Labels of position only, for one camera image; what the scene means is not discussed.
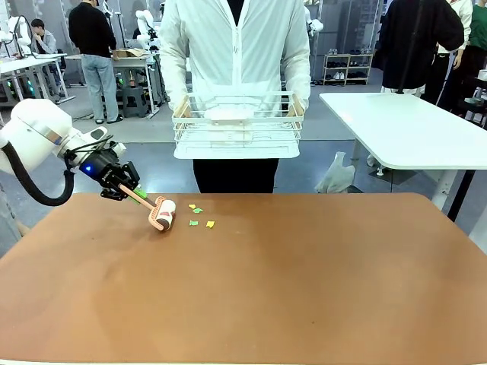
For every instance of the brown cardboard box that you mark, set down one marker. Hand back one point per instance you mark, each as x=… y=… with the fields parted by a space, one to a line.
x=129 y=53

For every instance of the person in cream jacket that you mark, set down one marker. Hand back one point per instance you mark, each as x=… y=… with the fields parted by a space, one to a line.
x=445 y=68

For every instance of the white side table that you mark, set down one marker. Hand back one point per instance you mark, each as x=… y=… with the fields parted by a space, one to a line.
x=403 y=129

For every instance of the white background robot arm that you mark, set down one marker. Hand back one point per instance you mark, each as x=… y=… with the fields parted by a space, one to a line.
x=146 y=26
x=19 y=34
x=315 y=23

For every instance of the white sleeved left forearm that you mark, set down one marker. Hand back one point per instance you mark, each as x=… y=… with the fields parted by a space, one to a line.
x=296 y=72

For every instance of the white plastic bag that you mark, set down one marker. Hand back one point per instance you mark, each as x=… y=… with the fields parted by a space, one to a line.
x=335 y=176

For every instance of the white background desk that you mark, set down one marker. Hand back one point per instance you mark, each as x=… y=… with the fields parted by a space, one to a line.
x=30 y=62

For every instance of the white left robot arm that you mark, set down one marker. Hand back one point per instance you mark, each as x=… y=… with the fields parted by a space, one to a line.
x=34 y=129

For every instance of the person's right hand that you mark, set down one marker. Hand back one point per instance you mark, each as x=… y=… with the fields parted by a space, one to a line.
x=182 y=108

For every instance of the grey plastic stool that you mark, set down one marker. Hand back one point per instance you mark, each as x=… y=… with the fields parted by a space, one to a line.
x=134 y=102

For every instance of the person's left hand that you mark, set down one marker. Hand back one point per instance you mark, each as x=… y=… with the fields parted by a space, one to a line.
x=296 y=107

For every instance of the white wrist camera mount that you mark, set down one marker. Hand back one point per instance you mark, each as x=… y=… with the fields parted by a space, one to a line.
x=118 y=148

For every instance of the person in white jacket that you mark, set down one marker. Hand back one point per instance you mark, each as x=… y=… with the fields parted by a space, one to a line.
x=236 y=49

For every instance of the white sleeved right forearm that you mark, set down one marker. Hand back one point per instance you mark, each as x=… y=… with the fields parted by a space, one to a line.
x=173 y=76

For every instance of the person in black coat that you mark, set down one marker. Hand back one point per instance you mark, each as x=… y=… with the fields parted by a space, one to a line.
x=414 y=42

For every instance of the seated person in grey hoodie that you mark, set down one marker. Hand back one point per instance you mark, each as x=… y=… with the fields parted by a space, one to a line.
x=43 y=38

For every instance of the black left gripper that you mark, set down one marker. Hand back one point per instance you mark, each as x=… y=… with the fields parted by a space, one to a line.
x=100 y=167

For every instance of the grey background workbench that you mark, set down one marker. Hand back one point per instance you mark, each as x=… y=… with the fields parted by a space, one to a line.
x=133 y=64

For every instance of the person in black sweater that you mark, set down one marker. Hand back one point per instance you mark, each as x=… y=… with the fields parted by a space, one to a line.
x=95 y=45

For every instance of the pink lint roller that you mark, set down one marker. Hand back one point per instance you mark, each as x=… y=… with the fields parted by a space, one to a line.
x=163 y=214

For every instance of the wooden shoe rack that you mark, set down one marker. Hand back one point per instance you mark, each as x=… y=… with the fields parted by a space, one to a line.
x=348 y=68

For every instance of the person in green shirt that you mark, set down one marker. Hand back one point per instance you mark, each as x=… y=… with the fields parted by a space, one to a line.
x=478 y=34

